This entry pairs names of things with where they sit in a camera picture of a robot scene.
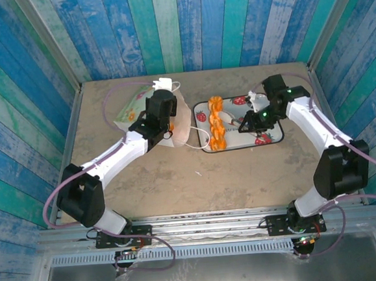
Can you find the white strawberry print tray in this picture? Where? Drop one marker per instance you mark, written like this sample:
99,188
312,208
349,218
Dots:
240,139

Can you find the grey white food tongs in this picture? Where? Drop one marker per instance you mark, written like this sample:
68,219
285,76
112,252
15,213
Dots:
230,117

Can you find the white printed paper bag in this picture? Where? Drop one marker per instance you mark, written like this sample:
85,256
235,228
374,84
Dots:
133,109

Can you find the twisted orange fake bread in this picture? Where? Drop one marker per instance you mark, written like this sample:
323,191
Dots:
217,125

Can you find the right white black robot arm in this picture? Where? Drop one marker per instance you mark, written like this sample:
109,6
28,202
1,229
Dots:
320,123

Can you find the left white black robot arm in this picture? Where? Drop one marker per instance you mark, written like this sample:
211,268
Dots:
117,155

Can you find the small white scrap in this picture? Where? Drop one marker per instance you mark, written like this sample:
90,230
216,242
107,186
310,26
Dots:
198,173

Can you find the green circuit board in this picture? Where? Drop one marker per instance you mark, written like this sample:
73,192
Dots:
306,240
130,250

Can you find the grey metal sheet panel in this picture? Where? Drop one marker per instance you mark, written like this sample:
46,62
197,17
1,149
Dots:
218,275

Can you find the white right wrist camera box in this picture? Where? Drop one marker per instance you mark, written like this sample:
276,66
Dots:
258,100

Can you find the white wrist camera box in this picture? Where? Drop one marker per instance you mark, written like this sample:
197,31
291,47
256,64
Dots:
258,100
163,84

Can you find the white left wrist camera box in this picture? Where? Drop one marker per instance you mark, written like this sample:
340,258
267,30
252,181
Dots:
163,84

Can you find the aluminium table side rail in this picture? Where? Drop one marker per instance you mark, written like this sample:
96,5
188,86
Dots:
65,150
315,75

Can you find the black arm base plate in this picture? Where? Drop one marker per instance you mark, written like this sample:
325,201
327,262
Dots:
143,233
276,224

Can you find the aluminium mounting rail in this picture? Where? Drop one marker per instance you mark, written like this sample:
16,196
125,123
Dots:
207,225

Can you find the aluminium frame post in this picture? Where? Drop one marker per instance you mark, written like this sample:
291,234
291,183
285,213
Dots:
50,44
335,21

